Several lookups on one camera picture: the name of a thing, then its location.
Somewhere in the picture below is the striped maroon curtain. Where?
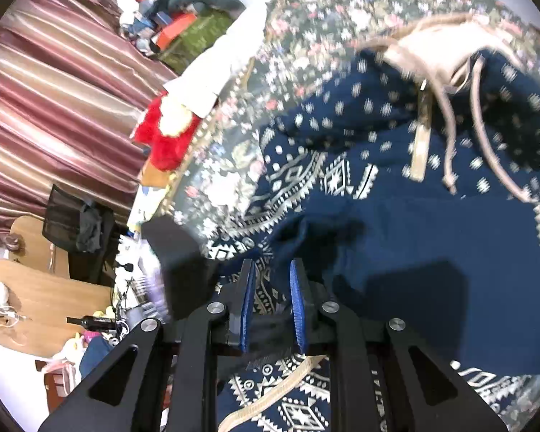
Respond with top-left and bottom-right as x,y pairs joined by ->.
0,0 -> 181,246

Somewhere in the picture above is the yellow printed sheet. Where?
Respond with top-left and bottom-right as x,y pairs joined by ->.
126,162 -> 176,240

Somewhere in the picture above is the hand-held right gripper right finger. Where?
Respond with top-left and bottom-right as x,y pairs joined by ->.
289,258 -> 509,432

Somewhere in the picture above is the green box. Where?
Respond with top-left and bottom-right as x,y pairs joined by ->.
157,11 -> 233,75

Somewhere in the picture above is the red plush toy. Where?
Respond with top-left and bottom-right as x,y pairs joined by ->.
130,92 -> 204,172

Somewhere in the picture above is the navy patterned garment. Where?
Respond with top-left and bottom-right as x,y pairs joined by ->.
207,11 -> 540,432

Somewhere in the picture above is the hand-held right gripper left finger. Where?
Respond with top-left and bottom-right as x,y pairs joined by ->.
38,258 -> 258,432

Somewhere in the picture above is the dark floral blanket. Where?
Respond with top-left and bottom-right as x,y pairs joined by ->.
162,0 -> 540,432

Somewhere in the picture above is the wooden desk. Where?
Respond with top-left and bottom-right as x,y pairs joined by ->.
0,258 -> 114,361

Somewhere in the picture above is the rounded light wooden board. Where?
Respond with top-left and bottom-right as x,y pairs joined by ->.
9,216 -> 71,280

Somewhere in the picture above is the orange box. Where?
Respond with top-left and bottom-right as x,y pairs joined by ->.
155,13 -> 197,50

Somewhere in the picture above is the pile of small colourful toys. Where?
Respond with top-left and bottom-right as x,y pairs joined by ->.
119,0 -> 172,55

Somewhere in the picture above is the black bottle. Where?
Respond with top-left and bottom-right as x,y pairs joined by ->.
67,316 -> 118,330

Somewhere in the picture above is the black mesh chair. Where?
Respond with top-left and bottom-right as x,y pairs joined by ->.
42,184 -> 118,285

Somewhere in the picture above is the white cloth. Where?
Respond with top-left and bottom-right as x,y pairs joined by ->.
164,2 -> 269,117

